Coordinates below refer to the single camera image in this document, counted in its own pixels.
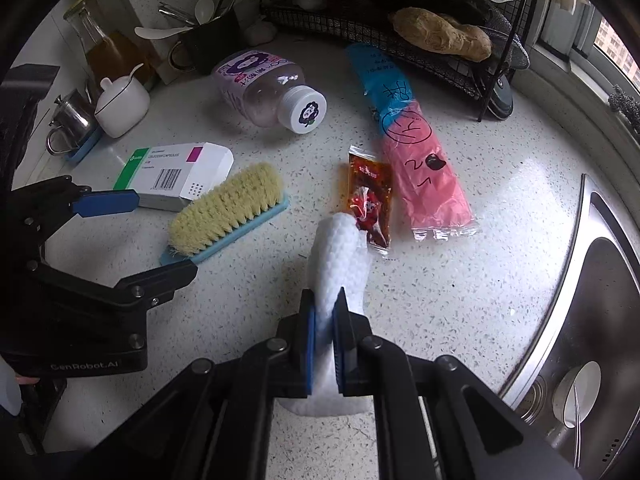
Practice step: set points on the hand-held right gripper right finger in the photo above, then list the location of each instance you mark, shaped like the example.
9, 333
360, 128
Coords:
341, 350

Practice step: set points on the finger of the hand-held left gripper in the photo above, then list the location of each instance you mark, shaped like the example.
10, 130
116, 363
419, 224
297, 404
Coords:
155, 280
105, 204

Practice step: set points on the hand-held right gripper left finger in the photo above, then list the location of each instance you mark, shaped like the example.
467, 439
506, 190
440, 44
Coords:
309, 350

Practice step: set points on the white textured cloth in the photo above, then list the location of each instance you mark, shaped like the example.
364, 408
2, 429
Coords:
340, 260

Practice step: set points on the blue and pink plastic packet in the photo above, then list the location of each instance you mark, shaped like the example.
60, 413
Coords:
425, 185

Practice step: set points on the blue saucer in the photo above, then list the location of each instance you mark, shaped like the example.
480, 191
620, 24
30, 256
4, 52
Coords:
87, 149

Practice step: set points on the green and white medicine box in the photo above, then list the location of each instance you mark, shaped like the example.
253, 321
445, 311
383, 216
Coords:
170, 170

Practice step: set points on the steel teapot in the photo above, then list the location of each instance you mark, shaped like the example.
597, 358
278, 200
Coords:
75, 115

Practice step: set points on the white lidded sugar bowl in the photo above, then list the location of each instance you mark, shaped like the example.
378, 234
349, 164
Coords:
120, 107

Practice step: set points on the blue scrubbing brush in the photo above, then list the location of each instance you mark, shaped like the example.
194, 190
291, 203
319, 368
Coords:
225, 205

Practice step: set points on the glass oil carafe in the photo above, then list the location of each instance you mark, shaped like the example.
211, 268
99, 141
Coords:
110, 55

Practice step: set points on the red sauce packet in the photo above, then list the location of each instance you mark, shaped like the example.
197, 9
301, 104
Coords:
367, 180

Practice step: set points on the white rice paddle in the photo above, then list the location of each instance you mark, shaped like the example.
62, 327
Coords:
155, 32

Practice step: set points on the purple label plastic bottle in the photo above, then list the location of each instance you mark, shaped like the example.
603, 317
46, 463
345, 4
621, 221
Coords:
255, 87

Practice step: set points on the dark green mug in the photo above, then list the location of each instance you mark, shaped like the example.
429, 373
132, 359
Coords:
212, 45

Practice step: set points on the metal tongs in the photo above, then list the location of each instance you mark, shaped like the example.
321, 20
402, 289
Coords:
175, 10

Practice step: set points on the white soup spoon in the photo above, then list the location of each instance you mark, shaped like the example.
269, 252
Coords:
204, 10

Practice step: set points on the thin metal utensil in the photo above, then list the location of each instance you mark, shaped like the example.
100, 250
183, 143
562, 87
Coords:
578, 425

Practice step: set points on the stainless steel sink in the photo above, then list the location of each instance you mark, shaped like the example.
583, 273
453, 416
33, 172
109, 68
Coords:
600, 285

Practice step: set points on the black round disc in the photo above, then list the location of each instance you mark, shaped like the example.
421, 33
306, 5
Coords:
500, 97

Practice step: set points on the ginger root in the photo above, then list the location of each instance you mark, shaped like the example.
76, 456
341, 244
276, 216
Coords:
440, 32

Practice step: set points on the steel wool scourer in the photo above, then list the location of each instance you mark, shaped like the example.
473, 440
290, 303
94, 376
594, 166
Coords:
625, 105

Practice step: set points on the window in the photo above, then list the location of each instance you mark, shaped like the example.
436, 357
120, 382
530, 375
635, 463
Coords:
615, 45

